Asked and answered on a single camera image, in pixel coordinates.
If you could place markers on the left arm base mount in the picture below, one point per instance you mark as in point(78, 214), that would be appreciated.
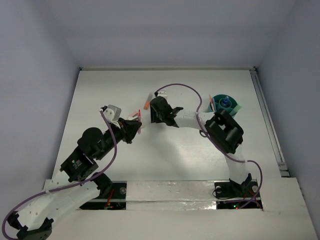
point(112, 195)

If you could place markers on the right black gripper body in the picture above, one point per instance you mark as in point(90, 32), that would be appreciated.
point(156, 117)

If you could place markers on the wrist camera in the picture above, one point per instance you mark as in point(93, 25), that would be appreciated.
point(161, 93)
point(111, 114)

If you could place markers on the green highlighter marker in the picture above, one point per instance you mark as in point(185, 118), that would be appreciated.
point(237, 108)

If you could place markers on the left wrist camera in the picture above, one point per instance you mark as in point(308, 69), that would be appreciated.
point(111, 114)

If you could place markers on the clear bottle blue cap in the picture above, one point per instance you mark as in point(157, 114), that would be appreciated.
point(226, 102)

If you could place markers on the orange highlighter marker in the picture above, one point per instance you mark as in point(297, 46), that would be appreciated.
point(148, 100)

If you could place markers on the purple pen red tip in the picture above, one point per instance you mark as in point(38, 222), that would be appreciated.
point(139, 119)

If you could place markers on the orange thin pen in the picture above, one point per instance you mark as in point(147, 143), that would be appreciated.
point(211, 103)

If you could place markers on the teal round organizer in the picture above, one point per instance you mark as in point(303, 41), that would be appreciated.
point(218, 99)

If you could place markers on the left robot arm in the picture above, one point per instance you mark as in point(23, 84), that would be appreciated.
point(77, 181)

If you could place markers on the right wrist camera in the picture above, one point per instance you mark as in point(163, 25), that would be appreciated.
point(161, 93)

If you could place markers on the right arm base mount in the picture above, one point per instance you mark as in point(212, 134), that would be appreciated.
point(230, 195)

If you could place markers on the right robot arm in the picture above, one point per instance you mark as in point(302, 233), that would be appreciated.
point(219, 127)

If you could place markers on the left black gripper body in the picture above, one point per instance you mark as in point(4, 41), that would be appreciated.
point(125, 131)

